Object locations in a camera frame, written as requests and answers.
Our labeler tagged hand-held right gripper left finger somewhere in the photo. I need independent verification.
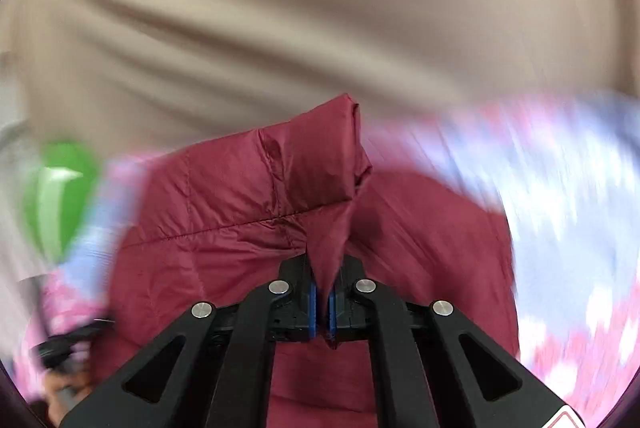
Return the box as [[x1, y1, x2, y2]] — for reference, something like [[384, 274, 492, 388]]
[[60, 255, 318, 428]]

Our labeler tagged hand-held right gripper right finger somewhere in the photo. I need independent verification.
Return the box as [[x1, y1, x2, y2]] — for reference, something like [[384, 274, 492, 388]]
[[327, 257, 587, 428]]

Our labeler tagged dark red quilted jacket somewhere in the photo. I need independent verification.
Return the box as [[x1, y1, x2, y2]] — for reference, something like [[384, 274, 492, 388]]
[[87, 93, 521, 428]]

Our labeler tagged beige curtain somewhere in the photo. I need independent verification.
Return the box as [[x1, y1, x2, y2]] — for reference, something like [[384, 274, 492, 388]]
[[10, 0, 636, 159]]

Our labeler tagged green and white object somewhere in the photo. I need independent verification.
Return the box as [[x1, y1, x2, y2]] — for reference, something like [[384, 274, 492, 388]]
[[22, 141, 103, 264]]

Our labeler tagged pink and blue printed blanket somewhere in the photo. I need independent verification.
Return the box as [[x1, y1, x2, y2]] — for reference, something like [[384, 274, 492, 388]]
[[10, 91, 640, 428]]

